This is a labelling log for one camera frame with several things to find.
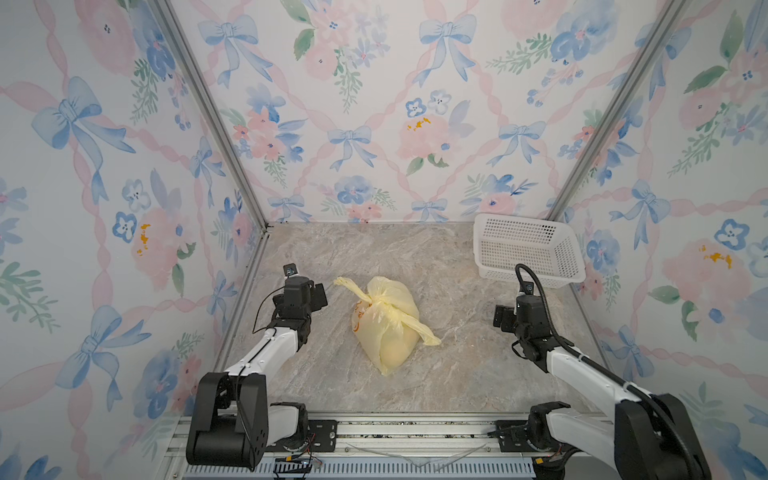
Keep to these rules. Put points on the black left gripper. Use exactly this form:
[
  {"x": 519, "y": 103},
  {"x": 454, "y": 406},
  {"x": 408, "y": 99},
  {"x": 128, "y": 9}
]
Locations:
[{"x": 317, "y": 296}]

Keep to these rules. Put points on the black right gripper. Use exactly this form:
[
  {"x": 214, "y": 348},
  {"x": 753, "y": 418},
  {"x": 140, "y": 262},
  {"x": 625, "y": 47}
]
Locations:
[{"x": 505, "y": 314}]

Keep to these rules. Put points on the yellow plastic bag orange print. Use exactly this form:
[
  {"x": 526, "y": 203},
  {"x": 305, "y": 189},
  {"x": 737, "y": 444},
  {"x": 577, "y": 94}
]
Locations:
[{"x": 386, "y": 322}]

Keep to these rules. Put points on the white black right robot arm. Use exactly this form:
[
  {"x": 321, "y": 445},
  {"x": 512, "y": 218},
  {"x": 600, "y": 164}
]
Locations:
[{"x": 642, "y": 436}]

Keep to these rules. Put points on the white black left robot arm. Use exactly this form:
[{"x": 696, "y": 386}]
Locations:
[{"x": 233, "y": 423}]

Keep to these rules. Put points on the white perforated plastic basket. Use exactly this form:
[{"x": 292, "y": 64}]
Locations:
[{"x": 548, "y": 248}]

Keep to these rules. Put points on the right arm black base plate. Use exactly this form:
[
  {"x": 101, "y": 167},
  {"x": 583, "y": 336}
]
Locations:
[{"x": 531, "y": 435}]

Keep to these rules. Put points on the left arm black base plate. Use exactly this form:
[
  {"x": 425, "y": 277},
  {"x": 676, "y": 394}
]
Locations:
[{"x": 315, "y": 435}]

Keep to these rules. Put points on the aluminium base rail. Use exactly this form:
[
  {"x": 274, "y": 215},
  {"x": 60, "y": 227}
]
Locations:
[{"x": 383, "y": 446}]

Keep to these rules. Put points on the left aluminium corner post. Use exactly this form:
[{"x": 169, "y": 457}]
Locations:
[{"x": 180, "y": 46}]

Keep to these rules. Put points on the aluminium corner post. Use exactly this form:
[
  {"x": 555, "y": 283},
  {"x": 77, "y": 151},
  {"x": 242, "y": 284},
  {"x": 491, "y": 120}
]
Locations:
[
  {"x": 657, "y": 37},
  {"x": 180, "y": 46}
]

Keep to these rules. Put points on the right aluminium corner post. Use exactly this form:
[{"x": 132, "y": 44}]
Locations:
[{"x": 657, "y": 37}]

